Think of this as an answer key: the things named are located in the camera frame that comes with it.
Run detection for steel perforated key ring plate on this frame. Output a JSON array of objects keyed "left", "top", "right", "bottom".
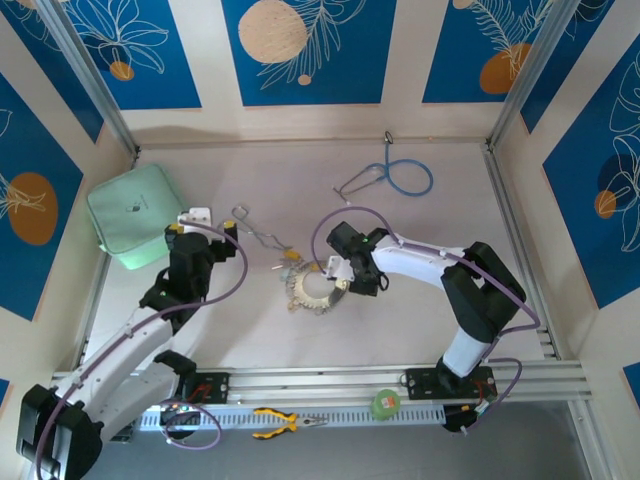
[{"left": 287, "top": 269, "right": 350, "bottom": 317}]

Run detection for mint green zip case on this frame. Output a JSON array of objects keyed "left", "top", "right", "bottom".
[{"left": 87, "top": 163, "right": 187, "bottom": 272}]

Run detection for blue stethoscope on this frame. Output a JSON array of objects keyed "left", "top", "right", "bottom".
[{"left": 332, "top": 130, "right": 434, "bottom": 205}]

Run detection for green tape roll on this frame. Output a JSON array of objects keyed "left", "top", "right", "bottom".
[{"left": 369, "top": 388, "right": 401, "bottom": 421}]

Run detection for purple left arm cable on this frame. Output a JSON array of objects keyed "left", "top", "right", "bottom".
[{"left": 29, "top": 217, "right": 250, "bottom": 479}]

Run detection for steel wire crucible tongs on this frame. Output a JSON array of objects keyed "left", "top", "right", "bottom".
[{"left": 231, "top": 203, "right": 295, "bottom": 252}]

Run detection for aluminium side rail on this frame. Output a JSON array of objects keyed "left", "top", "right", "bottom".
[
  {"left": 482, "top": 144, "right": 559, "bottom": 361},
  {"left": 74, "top": 147, "right": 141, "bottom": 361}
]

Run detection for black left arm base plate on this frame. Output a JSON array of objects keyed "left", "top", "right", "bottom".
[{"left": 172, "top": 369, "right": 231, "bottom": 407}]

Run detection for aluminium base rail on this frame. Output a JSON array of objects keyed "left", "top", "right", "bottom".
[{"left": 49, "top": 357, "right": 586, "bottom": 401}]

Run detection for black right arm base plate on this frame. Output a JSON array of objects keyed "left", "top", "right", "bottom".
[{"left": 404, "top": 367, "right": 496, "bottom": 401}]

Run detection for aluminium frame post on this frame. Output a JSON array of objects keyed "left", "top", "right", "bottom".
[
  {"left": 37, "top": 0, "right": 142, "bottom": 157},
  {"left": 487, "top": 0, "right": 617, "bottom": 151}
]

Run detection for slotted grey cable duct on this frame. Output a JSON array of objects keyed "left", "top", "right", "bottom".
[{"left": 139, "top": 403, "right": 446, "bottom": 431}]

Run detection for yellow black handled pliers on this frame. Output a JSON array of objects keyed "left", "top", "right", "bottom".
[{"left": 251, "top": 407, "right": 330, "bottom": 441}]

